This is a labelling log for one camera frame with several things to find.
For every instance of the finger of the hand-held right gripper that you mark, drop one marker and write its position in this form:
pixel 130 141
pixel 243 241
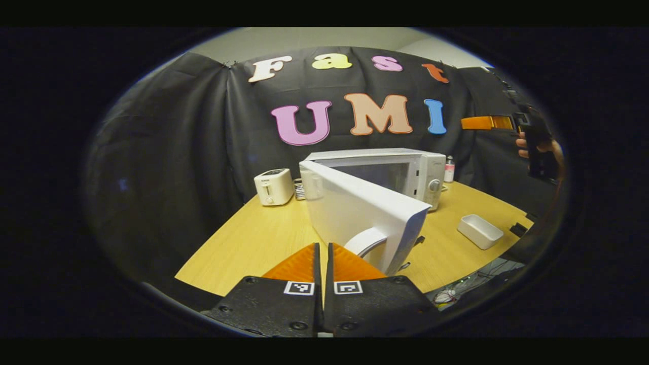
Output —
pixel 487 122

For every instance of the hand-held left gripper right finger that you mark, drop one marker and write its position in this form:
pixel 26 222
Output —
pixel 375 309

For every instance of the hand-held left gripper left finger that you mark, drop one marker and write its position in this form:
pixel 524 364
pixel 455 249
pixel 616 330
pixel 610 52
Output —
pixel 268 309

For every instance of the white microwave oven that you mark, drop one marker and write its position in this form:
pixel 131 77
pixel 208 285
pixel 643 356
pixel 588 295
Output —
pixel 355 208

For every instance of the small pink-label bottle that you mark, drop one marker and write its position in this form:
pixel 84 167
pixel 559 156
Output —
pixel 449 171

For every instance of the white rectangular tray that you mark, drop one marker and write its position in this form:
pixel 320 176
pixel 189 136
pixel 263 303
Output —
pixel 479 230

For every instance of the white toaster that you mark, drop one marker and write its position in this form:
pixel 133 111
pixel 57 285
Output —
pixel 274 187

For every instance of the small glass holder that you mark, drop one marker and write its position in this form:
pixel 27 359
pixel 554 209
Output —
pixel 299 190

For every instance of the black backdrop cloth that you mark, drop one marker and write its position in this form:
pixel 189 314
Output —
pixel 177 142

